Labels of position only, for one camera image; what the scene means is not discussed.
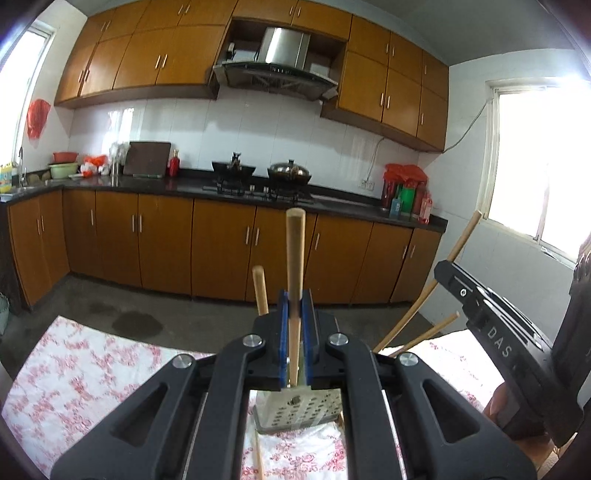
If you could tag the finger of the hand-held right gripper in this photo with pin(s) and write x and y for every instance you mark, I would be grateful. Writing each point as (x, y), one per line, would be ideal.
(455, 284)

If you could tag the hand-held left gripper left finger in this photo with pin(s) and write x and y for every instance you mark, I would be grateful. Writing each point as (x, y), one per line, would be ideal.
(282, 332)

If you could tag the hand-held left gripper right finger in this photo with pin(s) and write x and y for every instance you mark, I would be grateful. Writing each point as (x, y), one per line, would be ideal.
(308, 332)

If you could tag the bunch of wooden chopsticks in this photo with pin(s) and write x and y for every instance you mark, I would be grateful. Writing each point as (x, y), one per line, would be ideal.
(261, 290)

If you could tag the green perforated utensil holder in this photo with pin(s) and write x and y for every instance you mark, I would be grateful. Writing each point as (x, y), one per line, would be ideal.
(295, 410)

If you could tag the wooden chopstick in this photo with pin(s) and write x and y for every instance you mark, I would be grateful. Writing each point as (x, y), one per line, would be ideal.
(257, 454)
(295, 254)

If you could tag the person's right hand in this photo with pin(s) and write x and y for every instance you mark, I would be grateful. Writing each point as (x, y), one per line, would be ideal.
(531, 454)

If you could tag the clear red bottle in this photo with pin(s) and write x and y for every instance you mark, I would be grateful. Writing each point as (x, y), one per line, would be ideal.
(425, 210)

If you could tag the blue bottle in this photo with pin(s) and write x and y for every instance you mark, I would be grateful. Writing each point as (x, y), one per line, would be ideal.
(395, 207)

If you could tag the green bottle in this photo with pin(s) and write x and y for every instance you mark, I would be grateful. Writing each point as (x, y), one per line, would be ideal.
(407, 199)

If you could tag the dark sauce bottle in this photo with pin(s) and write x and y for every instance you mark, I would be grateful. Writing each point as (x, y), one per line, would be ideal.
(388, 194)

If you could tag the black kitchen countertop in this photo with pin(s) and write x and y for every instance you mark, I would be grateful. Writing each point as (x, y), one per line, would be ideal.
(332, 203)

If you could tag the gas stove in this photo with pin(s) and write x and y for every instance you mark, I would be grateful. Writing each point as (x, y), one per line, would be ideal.
(258, 190)

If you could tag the window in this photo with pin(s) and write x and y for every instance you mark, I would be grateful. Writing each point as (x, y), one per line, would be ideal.
(25, 92)
(540, 161)

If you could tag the wooden base cabinets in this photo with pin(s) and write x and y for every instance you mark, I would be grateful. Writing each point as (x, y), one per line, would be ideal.
(161, 244)

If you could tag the wok with lid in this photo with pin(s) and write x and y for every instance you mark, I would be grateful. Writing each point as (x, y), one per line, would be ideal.
(290, 171)

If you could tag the black wok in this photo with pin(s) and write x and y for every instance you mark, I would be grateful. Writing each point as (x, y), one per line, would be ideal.
(233, 170)

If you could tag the floral tablecloth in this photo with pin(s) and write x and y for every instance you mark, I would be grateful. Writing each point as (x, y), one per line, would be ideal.
(69, 369)

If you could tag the dark cutting board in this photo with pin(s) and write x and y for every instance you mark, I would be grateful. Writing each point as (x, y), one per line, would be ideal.
(147, 159)

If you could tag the red and white plastic bag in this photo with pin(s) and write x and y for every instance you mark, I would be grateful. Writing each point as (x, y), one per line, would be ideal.
(94, 165)

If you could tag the green basin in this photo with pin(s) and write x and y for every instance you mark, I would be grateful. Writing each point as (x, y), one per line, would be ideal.
(63, 170)

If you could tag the steel range hood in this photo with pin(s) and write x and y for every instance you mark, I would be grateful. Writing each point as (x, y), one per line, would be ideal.
(281, 55)

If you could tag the red basin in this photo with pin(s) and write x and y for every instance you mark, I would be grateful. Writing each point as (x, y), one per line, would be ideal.
(65, 157)

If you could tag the steel faucet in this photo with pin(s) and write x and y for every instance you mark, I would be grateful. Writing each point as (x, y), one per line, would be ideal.
(21, 170)

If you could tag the yellow dish soap bottle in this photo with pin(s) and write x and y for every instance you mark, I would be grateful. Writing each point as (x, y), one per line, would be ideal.
(7, 177)

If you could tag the white wall socket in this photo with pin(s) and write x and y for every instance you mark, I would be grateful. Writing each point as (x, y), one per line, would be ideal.
(367, 184)

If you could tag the wooden wall cabinet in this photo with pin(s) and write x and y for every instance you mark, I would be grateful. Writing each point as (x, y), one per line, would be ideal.
(369, 83)
(138, 50)

